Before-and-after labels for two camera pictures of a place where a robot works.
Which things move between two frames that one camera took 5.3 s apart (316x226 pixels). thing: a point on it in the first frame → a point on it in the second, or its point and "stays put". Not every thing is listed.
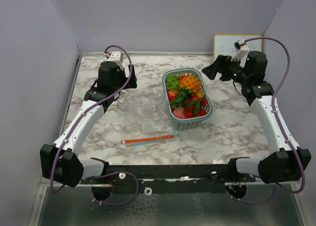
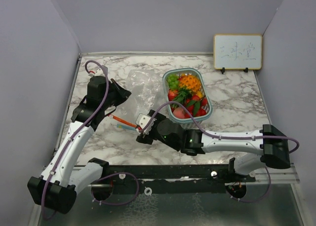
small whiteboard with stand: x=223 y=43 stays put
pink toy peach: x=179 y=112 stays put
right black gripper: x=222 y=64 → x=147 y=138
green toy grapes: x=173 y=82 stays put
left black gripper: x=132 y=83 → x=123 y=94
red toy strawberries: x=188 y=114 stays put
